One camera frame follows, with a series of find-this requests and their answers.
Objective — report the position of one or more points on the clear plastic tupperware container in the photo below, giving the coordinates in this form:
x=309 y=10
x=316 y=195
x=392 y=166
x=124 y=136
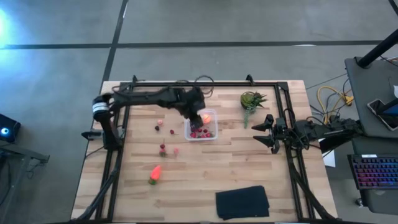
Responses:
x=213 y=126

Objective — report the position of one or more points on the orange toy carrot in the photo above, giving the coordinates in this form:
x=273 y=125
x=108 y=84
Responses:
x=155 y=174

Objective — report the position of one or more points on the orange pink toy peach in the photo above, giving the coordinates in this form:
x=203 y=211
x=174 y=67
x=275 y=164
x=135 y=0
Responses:
x=207 y=118

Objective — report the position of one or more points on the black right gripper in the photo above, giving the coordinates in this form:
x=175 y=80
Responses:
x=281 y=132

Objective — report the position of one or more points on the pink toy fruit green leaf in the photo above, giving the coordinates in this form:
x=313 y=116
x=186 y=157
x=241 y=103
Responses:
x=162 y=152

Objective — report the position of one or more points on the grey metal stand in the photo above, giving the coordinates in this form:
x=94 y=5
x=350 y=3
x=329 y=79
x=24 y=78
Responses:
x=25 y=155

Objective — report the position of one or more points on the pink toy raspberry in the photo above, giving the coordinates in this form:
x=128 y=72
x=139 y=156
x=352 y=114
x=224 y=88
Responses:
x=176 y=151
x=160 y=122

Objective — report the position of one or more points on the potted succulent plant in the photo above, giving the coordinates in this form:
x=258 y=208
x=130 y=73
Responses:
x=248 y=99

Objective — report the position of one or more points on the black aluminium table frame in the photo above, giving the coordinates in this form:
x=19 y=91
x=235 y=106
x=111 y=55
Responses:
x=236 y=84

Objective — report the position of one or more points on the black stand leg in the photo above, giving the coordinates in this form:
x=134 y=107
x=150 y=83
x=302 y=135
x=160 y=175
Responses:
x=334 y=144

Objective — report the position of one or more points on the backlit computer keyboard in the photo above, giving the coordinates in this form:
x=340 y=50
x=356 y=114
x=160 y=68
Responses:
x=376 y=172

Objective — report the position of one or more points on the black smartphone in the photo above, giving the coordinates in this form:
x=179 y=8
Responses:
x=382 y=114

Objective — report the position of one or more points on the dark folded cloth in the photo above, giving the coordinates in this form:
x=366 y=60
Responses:
x=242 y=202

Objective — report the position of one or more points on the white paper sheet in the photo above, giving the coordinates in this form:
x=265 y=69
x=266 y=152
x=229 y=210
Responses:
x=329 y=158

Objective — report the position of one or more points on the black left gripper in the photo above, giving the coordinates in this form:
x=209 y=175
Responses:
x=194 y=104

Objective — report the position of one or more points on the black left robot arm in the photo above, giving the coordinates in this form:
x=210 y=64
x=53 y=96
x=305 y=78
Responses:
x=140 y=98

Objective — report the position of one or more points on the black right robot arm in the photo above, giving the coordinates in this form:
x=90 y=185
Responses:
x=329 y=129

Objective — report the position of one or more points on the grey desk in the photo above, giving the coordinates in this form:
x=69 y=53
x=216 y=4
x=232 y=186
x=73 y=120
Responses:
x=367 y=90

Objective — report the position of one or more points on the black stand pole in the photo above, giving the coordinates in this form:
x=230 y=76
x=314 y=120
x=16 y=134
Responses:
x=377 y=49

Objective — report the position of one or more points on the black speaker one blue light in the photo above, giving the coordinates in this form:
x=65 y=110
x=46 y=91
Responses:
x=12 y=124

